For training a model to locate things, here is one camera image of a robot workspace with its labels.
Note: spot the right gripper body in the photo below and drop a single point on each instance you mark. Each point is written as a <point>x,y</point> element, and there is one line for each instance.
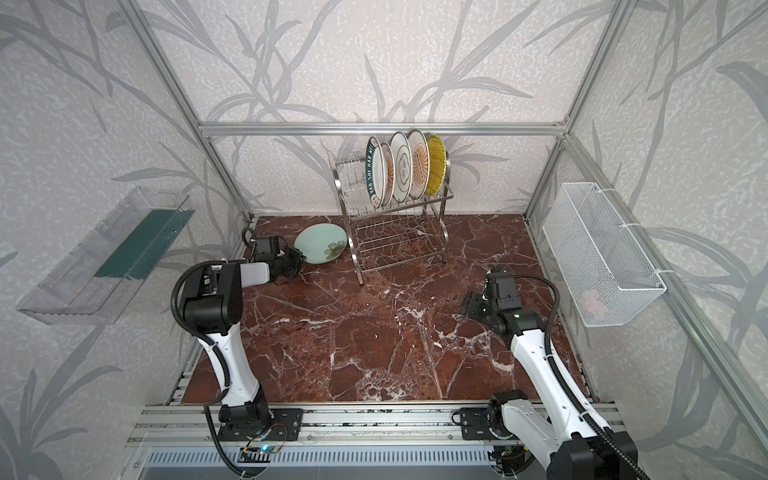
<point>475,306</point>

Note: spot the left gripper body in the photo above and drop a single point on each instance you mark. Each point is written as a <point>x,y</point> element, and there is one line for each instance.
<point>291,262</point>

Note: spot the light green flower plate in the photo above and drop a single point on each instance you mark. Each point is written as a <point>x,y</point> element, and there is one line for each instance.
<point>321,243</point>

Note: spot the white plate green rim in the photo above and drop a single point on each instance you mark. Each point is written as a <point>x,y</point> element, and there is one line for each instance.
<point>375,175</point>

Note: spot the yellow green striped plate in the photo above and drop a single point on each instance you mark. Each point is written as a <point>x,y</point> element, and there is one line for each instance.
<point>438,164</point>

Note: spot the white plate green emblem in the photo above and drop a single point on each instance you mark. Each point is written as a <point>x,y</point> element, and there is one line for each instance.
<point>403,167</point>

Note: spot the large orange sun plate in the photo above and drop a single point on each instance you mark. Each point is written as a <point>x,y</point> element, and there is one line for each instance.
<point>420,163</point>

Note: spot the small orange sun plate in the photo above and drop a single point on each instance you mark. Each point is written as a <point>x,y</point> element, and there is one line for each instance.
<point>389,167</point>

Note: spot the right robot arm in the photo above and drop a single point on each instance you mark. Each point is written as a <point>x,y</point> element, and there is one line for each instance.
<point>571,440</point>

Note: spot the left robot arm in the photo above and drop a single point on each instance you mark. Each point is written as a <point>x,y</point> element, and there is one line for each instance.
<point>207,302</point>

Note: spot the stainless steel dish rack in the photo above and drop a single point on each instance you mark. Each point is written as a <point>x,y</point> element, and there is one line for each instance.
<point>393,235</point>

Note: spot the clear plastic tray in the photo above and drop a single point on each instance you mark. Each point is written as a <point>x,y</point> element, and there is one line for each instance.
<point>94,283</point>

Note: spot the white wire mesh basket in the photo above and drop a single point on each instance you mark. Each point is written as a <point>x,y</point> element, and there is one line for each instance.
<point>609,276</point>

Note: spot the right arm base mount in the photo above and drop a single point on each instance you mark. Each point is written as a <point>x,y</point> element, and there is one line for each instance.
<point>514,422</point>

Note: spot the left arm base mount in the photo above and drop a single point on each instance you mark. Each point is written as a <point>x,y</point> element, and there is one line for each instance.
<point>240,424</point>

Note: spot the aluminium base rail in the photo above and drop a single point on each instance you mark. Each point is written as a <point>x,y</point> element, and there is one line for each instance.
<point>344,424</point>

